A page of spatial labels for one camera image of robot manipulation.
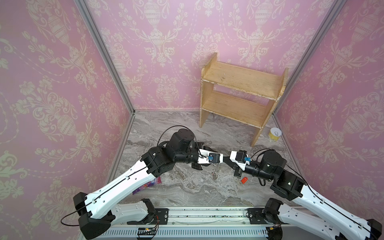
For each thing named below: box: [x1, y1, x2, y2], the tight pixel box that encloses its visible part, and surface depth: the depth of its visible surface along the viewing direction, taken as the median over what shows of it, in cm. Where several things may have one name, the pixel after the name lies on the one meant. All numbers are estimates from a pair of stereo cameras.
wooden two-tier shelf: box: [199, 52, 289, 147], surface depth 85 cm
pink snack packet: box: [132, 176, 162, 195], surface depth 84 cm
